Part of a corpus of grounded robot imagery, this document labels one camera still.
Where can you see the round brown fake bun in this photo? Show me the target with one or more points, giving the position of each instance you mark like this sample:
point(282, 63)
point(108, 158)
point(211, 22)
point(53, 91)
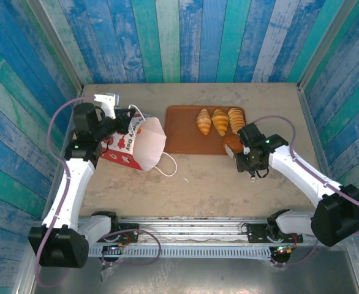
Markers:
point(233, 142)

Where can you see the white and red paper bag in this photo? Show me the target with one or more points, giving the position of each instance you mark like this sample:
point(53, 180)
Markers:
point(149, 144)

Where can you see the golden fake croissant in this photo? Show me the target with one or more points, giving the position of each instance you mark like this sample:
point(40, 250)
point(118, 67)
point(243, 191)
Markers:
point(236, 119)
point(220, 122)
point(204, 121)

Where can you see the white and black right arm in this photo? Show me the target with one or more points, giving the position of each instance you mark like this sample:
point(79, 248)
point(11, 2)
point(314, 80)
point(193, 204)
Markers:
point(299, 171)

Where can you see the brown plastic tray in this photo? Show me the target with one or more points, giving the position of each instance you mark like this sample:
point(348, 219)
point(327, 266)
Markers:
point(182, 134)

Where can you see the small white paper scrap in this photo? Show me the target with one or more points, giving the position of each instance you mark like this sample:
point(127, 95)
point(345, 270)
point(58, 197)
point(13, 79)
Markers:
point(186, 180)

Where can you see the controller board with LEDs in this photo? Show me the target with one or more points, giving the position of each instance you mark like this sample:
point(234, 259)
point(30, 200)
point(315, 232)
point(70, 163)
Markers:
point(283, 250)
point(115, 248)

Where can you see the grey metal sheet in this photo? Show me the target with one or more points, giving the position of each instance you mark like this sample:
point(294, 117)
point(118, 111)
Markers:
point(213, 275)

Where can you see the aluminium side rail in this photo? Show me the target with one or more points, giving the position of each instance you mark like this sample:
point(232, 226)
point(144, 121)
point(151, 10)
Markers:
point(313, 128)
point(79, 92)

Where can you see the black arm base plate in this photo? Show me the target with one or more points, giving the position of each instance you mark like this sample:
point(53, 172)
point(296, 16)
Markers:
point(257, 234)
point(132, 235)

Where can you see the aluminium corner post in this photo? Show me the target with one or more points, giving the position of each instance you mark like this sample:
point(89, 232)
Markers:
point(326, 43)
point(57, 43)

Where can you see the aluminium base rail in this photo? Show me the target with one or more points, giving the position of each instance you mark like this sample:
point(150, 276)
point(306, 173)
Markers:
point(191, 228)

